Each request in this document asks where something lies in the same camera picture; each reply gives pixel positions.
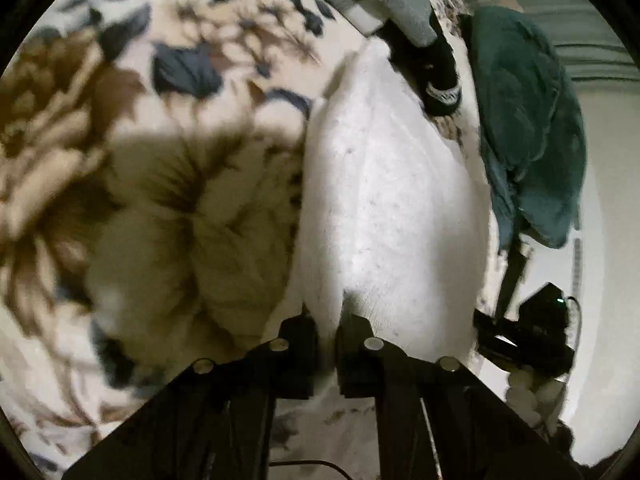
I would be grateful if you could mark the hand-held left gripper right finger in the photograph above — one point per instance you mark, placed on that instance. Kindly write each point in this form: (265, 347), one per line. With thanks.
(352, 342)

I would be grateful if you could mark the white knit sweater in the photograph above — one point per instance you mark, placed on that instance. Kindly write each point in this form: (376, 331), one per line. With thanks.
(395, 200)

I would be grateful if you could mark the folded black striped sweater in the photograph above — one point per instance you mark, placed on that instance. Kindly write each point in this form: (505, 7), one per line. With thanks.
(405, 25)

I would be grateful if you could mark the black flat strip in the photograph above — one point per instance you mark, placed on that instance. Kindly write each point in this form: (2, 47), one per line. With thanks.
(512, 280)

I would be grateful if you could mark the floral bedsheet bed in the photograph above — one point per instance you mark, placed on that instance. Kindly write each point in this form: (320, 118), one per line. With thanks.
(150, 160)

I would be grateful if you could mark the white headboard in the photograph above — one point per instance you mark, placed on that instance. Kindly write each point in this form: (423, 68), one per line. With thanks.
(607, 260)

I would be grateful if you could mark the dark teal fleece blanket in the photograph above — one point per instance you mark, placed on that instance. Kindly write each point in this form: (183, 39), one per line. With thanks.
(530, 130)

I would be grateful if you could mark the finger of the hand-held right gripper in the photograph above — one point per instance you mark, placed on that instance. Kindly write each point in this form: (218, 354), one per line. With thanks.
(492, 325)
(495, 349)

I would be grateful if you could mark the person's right hand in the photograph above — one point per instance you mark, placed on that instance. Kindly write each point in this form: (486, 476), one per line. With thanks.
(532, 395)

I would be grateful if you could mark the grey-blue curtain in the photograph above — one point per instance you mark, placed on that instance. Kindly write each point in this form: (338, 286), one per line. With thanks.
(565, 10)

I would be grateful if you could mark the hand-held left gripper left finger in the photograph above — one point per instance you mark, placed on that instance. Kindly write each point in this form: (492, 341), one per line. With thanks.
(300, 340)

